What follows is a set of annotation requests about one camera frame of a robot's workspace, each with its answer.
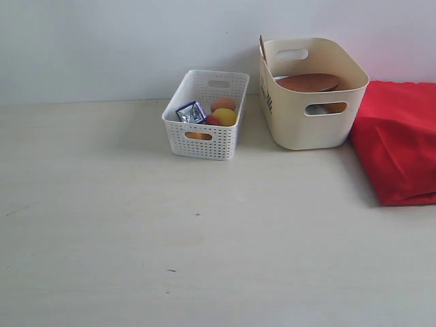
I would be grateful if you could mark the stainless steel cup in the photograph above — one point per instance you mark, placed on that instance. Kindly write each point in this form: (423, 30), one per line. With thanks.
(317, 109)

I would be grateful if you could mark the orange cheese wedge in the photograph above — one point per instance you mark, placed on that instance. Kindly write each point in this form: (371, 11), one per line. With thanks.
(198, 136)

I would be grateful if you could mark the yellow lemon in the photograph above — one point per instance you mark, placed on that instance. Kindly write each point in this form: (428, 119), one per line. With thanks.
(225, 116)

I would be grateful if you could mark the cream plastic bin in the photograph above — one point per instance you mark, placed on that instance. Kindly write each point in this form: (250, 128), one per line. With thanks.
(284, 110)

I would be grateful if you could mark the brown egg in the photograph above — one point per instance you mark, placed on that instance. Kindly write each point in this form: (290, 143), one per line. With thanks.
(223, 103)

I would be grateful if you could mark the blue white snack packet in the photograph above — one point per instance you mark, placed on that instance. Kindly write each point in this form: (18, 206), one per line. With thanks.
(191, 112)

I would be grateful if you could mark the wooden chopstick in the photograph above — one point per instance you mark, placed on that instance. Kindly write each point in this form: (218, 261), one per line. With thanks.
(262, 48)

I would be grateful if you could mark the pale green bowl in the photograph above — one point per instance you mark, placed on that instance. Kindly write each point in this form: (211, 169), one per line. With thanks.
(276, 78)

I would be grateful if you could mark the brown oval plate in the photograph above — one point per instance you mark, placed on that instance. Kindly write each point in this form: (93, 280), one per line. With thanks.
(310, 83)

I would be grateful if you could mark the red sausage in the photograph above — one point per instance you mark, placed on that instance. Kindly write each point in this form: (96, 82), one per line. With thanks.
(212, 120)

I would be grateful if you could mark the white perforated plastic basket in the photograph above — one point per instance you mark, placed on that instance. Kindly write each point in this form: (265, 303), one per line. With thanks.
(205, 86)

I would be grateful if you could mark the red scalloped cloth mat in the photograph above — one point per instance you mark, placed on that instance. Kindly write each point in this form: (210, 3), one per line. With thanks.
(394, 138)

